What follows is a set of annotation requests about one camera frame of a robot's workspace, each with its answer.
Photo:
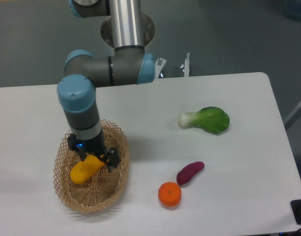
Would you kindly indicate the woven wicker basket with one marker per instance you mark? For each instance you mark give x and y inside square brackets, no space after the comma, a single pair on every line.
[104,187]

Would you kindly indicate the purple sweet potato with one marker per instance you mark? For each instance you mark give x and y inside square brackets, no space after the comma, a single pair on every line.
[186,174]

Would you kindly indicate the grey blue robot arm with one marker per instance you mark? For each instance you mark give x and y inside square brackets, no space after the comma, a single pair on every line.
[83,74]

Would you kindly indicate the green bok choy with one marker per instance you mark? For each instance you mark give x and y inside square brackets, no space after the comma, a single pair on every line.
[211,119]

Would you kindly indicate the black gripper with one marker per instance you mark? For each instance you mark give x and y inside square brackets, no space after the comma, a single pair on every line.
[94,146]

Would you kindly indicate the white frame at right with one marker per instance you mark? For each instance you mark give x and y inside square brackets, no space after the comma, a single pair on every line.
[293,116]

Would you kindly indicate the orange tangerine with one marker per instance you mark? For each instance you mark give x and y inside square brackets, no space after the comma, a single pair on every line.
[169,194]

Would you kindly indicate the white metal base frame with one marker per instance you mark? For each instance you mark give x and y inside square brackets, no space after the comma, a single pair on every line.
[160,63]

